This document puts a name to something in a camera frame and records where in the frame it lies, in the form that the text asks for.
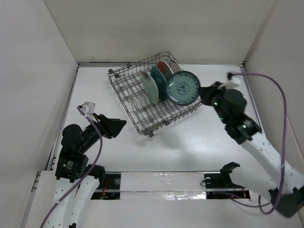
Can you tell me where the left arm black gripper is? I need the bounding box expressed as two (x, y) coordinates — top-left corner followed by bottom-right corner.
(79, 111), (126, 152)

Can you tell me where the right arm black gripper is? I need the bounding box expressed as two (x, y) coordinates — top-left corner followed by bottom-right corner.
(197, 81), (228, 124)

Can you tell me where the small blue patterned plate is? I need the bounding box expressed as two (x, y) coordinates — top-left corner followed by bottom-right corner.
(166, 71), (200, 106)

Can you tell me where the white green rimmed plate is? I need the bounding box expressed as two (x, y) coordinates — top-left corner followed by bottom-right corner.
(168, 59), (183, 74)

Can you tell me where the red teal floral plate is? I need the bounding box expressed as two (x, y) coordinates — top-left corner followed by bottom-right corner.
(157, 60), (173, 80)

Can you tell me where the light green floral plate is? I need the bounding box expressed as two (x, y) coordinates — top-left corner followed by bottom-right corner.
(142, 71), (159, 105)

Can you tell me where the dark teal scalloped plate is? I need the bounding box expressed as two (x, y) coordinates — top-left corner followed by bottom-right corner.
(150, 66), (167, 101)

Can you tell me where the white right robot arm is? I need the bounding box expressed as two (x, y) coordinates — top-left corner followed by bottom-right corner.
(107, 81), (304, 218)

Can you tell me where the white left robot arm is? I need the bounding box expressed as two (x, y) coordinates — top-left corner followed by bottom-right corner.
(40, 114), (127, 228)

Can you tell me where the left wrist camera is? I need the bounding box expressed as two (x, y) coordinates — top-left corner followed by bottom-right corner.
(81, 102), (95, 115)

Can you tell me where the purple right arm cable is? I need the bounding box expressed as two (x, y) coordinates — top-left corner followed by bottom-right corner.
(227, 72), (289, 214)

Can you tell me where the grey wire dish rack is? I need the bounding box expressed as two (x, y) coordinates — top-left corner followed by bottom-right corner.
(108, 52), (201, 137)

